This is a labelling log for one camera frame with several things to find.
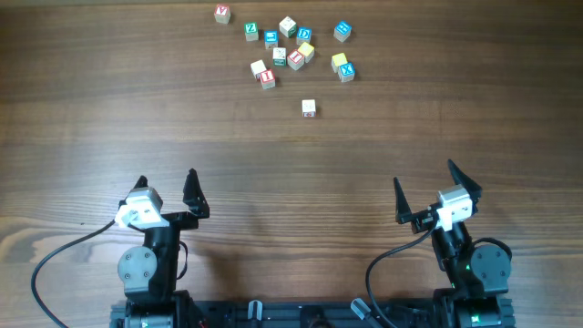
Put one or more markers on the blue D wooden block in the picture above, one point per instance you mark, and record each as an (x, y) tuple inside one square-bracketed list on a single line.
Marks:
[(303, 35)]

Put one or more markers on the yellow wooden block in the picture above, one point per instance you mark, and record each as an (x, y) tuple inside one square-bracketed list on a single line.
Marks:
[(337, 61), (307, 50)]

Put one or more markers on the yellow wooden block centre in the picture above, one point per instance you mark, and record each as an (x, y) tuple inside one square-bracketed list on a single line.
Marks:
[(307, 50)]

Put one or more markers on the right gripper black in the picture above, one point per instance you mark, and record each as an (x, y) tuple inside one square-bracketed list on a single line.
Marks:
[(423, 220)]

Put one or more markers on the white red wooden block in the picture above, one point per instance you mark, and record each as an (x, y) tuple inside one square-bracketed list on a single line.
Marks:
[(257, 68)]

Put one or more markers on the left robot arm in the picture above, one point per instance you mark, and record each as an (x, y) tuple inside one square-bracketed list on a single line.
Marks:
[(150, 272)]

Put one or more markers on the red V wooden block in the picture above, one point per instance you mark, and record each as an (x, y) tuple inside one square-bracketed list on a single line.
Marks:
[(222, 14)]

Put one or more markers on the green picture wooden block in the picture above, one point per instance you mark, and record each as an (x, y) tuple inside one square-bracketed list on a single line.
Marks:
[(279, 57)]

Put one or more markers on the red framed I block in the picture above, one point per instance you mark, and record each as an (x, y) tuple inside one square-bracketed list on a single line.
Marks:
[(295, 59)]

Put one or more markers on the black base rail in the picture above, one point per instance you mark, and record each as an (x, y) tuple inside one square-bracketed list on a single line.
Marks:
[(402, 312)]

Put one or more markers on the red I wooden block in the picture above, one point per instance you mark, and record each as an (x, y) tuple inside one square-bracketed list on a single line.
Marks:
[(267, 79)]

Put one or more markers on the white number wooden block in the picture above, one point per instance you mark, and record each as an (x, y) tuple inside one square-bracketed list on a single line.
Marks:
[(308, 108)]

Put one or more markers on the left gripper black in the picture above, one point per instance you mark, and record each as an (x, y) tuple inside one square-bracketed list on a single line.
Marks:
[(197, 208)]

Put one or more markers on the blue X wooden block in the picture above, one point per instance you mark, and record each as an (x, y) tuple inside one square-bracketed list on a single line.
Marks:
[(346, 72)]

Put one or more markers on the white green wooden block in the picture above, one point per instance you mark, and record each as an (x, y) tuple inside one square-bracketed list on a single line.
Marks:
[(288, 26)]

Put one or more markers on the blue symbol wooden block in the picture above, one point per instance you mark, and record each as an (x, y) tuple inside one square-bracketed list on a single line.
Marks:
[(342, 31)]

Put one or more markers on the blue S wooden block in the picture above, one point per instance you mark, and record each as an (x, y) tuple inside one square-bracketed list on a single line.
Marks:
[(271, 39)]

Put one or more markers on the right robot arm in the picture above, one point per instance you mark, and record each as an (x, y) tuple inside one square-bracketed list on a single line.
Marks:
[(478, 270)]

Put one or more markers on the yellow wooden block right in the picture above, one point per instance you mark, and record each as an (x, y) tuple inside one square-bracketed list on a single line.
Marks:
[(337, 61)]

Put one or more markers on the green Z wooden block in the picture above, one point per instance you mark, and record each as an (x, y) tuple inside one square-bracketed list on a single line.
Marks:
[(251, 31)]

